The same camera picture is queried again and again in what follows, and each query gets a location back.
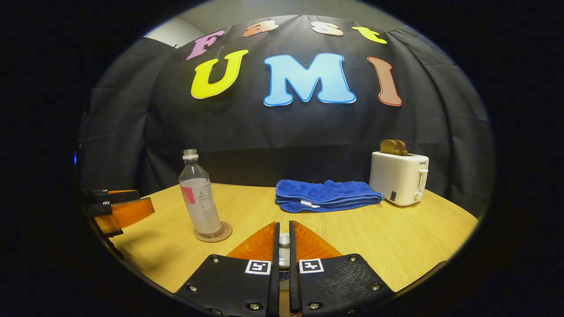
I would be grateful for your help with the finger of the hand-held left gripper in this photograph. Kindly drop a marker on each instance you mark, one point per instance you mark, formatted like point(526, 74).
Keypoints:
point(114, 196)
point(128, 213)

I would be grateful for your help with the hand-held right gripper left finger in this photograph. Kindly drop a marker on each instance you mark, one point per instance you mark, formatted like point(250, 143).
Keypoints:
point(275, 281)

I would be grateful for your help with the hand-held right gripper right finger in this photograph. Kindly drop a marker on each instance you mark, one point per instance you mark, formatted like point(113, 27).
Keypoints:
point(293, 281)

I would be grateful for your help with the round wooden coaster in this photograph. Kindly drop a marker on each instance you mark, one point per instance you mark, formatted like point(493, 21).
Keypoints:
point(222, 235)

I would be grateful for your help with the clear plastic water bottle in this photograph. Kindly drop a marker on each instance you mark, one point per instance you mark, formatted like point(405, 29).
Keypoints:
point(200, 202)

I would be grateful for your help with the folded blue towel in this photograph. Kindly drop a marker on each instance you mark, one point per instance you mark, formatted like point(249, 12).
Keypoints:
point(326, 196)

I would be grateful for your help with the white toaster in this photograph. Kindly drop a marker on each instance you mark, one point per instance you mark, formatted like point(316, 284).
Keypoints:
point(396, 178)

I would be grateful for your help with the brown bread slice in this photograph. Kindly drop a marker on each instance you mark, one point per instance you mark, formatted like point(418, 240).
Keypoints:
point(393, 147)

